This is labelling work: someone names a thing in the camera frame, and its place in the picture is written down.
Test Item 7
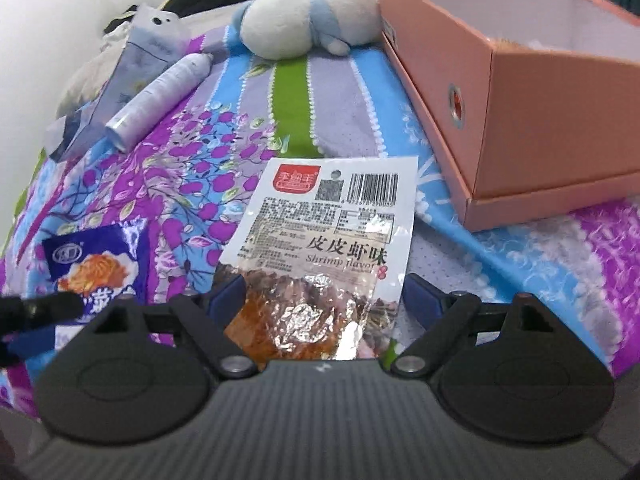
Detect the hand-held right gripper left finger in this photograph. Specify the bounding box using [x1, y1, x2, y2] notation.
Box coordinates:
[85, 274, 258, 380]

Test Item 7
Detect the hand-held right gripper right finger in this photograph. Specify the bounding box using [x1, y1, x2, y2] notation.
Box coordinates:
[390, 272, 556, 376]

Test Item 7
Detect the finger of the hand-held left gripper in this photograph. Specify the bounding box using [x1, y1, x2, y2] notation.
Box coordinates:
[0, 292, 86, 333]
[0, 340, 26, 367]

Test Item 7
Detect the blue snack packet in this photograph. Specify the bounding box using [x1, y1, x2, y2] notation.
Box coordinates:
[10, 220, 151, 361]

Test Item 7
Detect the clear foil snack packet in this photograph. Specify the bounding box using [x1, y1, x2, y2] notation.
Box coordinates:
[217, 156, 420, 361]

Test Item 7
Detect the pink cardboard box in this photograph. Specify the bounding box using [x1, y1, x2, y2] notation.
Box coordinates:
[374, 0, 640, 233]

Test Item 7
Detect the colourful printed blanket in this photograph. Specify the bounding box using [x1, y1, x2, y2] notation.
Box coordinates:
[0, 25, 640, 421]

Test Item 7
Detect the white cylinder can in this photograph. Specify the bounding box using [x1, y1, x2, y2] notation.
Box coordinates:
[105, 52, 212, 151]

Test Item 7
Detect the translucent zip bag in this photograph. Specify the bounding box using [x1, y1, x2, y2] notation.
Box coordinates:
[44, 5, 188, 162]

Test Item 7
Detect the white blue plush toy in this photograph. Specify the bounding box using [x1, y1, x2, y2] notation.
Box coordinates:
[240, 0, 386, 59]

